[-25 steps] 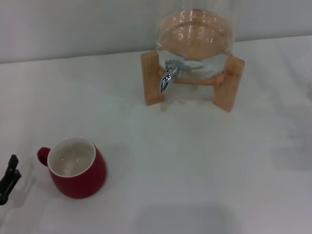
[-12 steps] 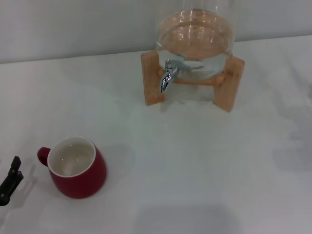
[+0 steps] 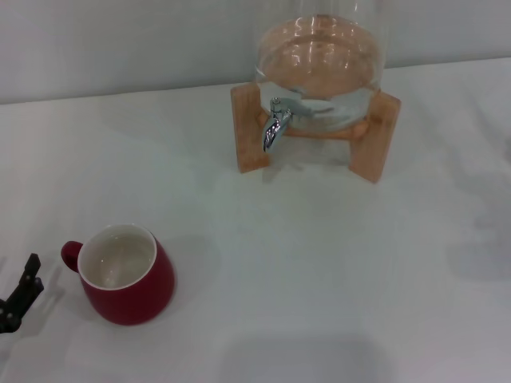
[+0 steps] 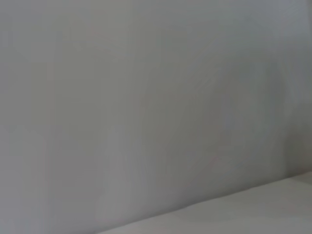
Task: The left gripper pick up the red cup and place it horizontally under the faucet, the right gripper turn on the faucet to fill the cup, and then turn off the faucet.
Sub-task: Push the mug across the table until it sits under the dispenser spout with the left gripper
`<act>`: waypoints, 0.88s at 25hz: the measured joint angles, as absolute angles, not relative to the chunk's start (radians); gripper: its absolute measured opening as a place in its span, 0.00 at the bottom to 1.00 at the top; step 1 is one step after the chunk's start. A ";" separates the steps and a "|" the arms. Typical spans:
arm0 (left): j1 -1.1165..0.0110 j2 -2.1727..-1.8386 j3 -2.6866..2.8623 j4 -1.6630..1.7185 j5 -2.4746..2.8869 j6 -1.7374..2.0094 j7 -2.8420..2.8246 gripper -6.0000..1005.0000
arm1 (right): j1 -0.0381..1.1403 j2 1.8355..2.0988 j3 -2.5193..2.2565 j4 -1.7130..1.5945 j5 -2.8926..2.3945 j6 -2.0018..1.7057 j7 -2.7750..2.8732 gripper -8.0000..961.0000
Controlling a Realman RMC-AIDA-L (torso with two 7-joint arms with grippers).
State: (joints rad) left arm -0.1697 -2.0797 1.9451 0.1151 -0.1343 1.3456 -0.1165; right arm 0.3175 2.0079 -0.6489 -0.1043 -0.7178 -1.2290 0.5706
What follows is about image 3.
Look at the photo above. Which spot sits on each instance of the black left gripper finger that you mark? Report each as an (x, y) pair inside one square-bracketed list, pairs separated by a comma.
[(22, 291)]

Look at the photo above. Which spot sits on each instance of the red ceramic cup white inside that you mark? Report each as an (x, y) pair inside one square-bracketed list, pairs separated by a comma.
[(135, 295)]

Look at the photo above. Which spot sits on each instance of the chrome dispenser faucet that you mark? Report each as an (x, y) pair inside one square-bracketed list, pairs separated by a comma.
[(273, 127)]

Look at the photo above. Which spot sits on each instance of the wooden dispenser stand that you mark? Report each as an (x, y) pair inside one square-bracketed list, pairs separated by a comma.
[(249, 131)]

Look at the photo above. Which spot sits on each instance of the clear glass drink dispenser jar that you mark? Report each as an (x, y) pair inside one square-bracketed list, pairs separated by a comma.
[(319, 60)]

